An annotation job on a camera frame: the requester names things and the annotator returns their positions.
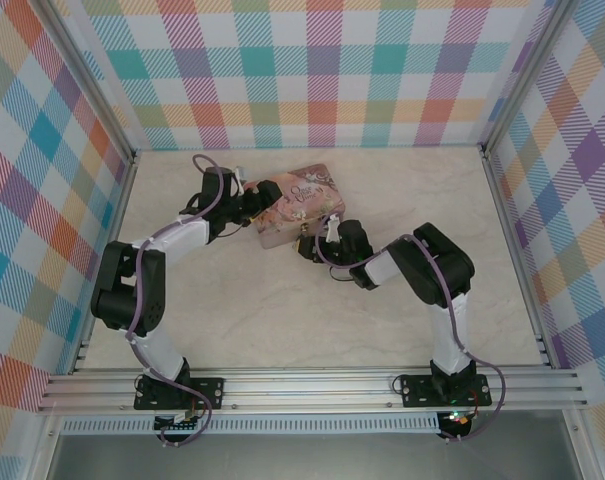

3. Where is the black mounting plate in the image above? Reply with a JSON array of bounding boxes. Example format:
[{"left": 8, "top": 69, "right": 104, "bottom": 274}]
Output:
[
  {"left": 133, "top": 374, "right": 226, "bottom": 412},
  {"left": 400, "top": 373, "right": 492, "bottom": 409}
]

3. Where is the white slotted cable duct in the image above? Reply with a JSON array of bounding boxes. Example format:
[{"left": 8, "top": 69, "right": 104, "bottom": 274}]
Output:
[{"left": 61, "top": 416, "right": 441, "bottom": 436}]

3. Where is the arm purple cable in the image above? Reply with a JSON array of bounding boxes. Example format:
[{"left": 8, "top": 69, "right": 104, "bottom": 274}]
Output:
[
  {"left": 313, "top": 228, "right": 506, "bottom": 444},
  {"left": 124, "top": 153, "right": 243, "bottom": 447}
]

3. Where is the aluminium frame post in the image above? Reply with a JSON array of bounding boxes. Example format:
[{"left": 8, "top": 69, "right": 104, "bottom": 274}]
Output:
[
  {"left": 35, "top": 0, "right": 139, "bottom": 160},
  {"left": 479, "top": 0, "right": 581, "bottom": 157}
]

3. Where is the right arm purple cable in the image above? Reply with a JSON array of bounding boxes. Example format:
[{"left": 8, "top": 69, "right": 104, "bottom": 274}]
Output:
[{"left": 313, "top": 228, "right": 506, "bottom": 444}]

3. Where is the left aluminium frame post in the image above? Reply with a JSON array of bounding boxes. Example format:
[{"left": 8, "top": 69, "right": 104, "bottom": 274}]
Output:
[{"left": 35, "top": 0, "right": 139, "bottom": 160}]

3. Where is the controller board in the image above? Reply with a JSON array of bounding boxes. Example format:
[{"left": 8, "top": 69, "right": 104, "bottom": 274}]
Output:
[
  {"left": 438, "top": 408, "right": 474, "bottom": 437},
  {"left": 153, "top": 409, "right": 204, "bottom": 434}
]

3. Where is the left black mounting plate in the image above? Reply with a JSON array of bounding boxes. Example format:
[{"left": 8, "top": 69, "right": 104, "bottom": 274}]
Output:
[{"left": 133, "top": 374, "right": 226, "bottom": 412}]

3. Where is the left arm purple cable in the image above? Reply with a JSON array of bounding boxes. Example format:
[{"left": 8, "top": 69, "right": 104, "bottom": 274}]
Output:
[{"left": 124, "top": 153, "right": 243, "bottom": 447}]

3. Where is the pink floral tin box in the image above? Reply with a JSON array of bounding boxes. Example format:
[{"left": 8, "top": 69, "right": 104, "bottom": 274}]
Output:
[{"left": 241, "top": 162, "right": 349, "bottom": 250}]

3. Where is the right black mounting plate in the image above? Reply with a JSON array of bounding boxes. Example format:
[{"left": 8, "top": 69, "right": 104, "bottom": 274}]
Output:
[{"left": 400, "top": 373, "right": 492, "bottom": 409}]

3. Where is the left controller board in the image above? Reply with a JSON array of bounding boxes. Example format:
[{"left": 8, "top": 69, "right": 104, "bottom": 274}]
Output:
[{"left": 153, "top": 409, "right": 204, "bottom": 434}]

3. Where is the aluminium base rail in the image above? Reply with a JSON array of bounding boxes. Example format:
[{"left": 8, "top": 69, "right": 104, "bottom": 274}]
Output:
[{"left": 36, "top": 366, "right": 589, "bottom": 414}]

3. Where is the right aluminium frame post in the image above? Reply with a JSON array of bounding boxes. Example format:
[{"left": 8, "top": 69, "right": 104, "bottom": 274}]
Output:
[{"left": 479, "top": 0, "right": 581, "bottom": 157}]

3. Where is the right controller board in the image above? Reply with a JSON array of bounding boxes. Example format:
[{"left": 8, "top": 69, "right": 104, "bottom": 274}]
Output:
[{"left": 438, "top": 408, "right": 474, "bottom": 437}]

